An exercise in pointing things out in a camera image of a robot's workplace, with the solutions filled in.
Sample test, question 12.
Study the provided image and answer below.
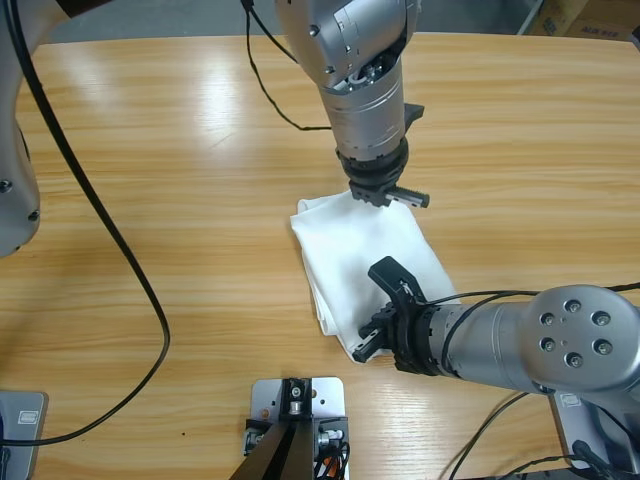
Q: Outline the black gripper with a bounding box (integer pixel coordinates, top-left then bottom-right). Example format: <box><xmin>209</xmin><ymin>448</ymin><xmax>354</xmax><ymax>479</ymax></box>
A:
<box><xmin>351</xmin><ymin>299</ymin><xmax>454</xmax><ymax>379</ymax></box>
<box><xmin>335</xmin><ymin>139</ymin><xmax>431</xmax><ymax>210</ymax></box>

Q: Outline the long black base cable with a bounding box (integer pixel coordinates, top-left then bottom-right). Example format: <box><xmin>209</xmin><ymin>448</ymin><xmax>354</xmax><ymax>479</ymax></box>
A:
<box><xmin>447</xmin><ymin>389</ymin><xmax>640</xmax><ymax>480</ymax></box>

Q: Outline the black plug with cable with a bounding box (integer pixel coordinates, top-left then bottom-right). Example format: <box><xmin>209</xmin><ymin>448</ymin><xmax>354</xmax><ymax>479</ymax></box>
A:
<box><xmin>571</xmin><ymin>438</ymin><xmax>619</xmax><ymax>474</ymax></box>

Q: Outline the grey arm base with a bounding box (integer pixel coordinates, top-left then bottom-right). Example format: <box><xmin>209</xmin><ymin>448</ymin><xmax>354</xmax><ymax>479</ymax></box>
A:
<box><xmin>547</xmin><ymin>389</ymin><xmax>640</xmax><ymax>474</ymax></box>
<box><xmin>0</xmin><ymin>391</ymin><xmax>50</xmax><ymax>480</ymax></box>

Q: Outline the thick black looping cable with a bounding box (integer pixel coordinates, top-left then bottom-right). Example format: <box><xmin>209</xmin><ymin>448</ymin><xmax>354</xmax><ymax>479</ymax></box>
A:
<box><xmin>0</xmin><ymin>0</ymin><xmax>171</xmax><ymax>447</ymax></box>

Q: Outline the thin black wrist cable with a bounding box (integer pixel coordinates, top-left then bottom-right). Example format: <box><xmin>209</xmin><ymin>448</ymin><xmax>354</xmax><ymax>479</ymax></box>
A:
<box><xmin>239</xmin><ymin>0</ymin><xmax>334</xmax><ymax>132</ymax></box>
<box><xmin>424</xmin><ymin>282</ymin><xmax>640</xmax><ymax>371</ymax></box>

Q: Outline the tan cardboard box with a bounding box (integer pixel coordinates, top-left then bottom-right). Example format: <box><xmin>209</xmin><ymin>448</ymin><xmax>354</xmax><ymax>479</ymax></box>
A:
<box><xmin>529</xmin><ymin>0</ymin><xmax>591</xmax><ymax>37</ymax></box>

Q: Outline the white metal frame leg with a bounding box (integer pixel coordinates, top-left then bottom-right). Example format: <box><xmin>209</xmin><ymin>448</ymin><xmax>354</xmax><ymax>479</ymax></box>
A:
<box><xmin>517</xmin><ymin>0</ymin><xmax>546</xmax><ymax>36</ymax></box>

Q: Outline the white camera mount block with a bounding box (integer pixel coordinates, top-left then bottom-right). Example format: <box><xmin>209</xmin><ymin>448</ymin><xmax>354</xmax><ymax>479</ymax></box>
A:
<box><xmin>249</xmin><ymin>377</ymin><xmax>350</xmax><ymax>480</ymax></box>

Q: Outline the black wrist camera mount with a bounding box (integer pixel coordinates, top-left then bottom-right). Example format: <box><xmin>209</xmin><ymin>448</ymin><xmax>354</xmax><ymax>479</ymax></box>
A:
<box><xmin>402</xmin><ymin>102</ymin><xmax>426</xmax><ymax>136</ymax></box>
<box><xmin>367</xmin><ymin>255</ymin><xmax>430</xmax><ymax>314</ymax></box>

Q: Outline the dark camera post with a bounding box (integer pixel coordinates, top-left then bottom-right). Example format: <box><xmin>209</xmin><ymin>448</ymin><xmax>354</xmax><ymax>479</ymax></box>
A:
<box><xmin>233</xmin><ymin>377</ymin><xmax>321</xmax><ymax>480</ymax></box>

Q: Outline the white t-shirt with black logo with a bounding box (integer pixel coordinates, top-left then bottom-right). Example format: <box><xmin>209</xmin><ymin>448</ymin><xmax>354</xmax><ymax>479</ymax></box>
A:
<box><xmin>289</xmin><ymin>188</ymin><xmax>459</xmax><ymax>364</ymax></box>

